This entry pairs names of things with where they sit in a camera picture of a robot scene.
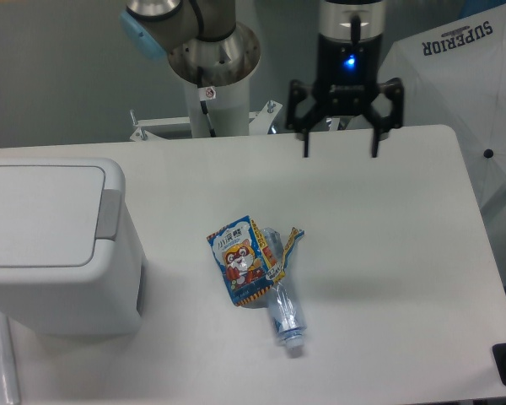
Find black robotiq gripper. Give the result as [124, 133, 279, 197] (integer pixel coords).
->
[285, 0, 406, 159]

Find white push-lid trash can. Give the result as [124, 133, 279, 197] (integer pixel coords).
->
[0, 157, 146, 336]

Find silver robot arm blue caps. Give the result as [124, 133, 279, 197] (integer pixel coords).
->
[120, 1, 404, 151]

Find white umbrella navy lettering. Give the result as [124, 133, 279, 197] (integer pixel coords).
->
[379, 3, 506, 211]

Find blue cartoon snack wrapper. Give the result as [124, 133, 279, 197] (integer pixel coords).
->
[207, 215, 304, 306]

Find crushed clear plastic bottle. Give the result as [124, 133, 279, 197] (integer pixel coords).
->
[261, 228, 307, 359]

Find white metal base frame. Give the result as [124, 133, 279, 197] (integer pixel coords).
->
[129, 100, 285, 142]

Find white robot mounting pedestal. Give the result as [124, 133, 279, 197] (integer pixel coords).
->
[182, 78, 250, 138]

